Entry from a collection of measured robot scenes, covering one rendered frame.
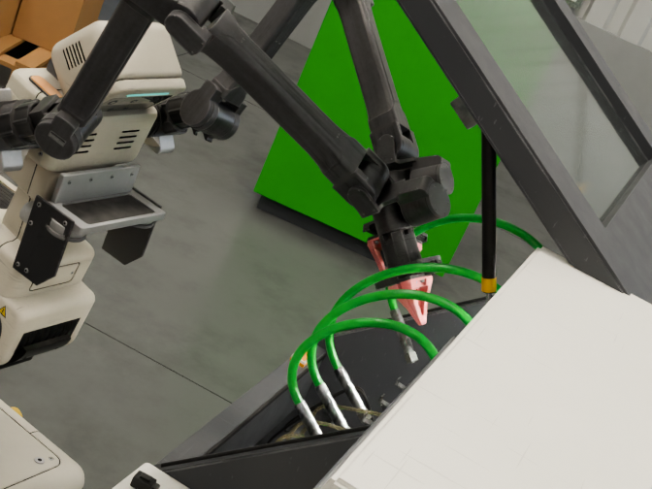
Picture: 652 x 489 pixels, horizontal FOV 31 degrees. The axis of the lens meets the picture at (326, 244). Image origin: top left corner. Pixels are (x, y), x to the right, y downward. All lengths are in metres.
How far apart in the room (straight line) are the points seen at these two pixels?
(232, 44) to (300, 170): 3.56
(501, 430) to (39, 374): 2.82
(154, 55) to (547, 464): 1.45
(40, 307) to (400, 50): 3.02
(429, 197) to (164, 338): 2.39
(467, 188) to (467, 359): 4.21
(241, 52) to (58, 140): 0.41
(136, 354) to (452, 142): 1.90
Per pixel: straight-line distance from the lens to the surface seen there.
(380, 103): 2.15
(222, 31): 1.79
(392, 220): 1.88
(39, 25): 6.03
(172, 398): 3.82
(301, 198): 5.37
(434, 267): 1.78
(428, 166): 2.07
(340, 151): 1.83
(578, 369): 1.17
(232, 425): 1.98
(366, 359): 2.31
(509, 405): 1.03
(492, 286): 1.51
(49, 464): 2.89
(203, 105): 2.36
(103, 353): 3.91
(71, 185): 2.27
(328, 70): 5.20
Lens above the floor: 1.98
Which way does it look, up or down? 21 degrees down
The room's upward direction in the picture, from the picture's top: 24 degrees clockwise
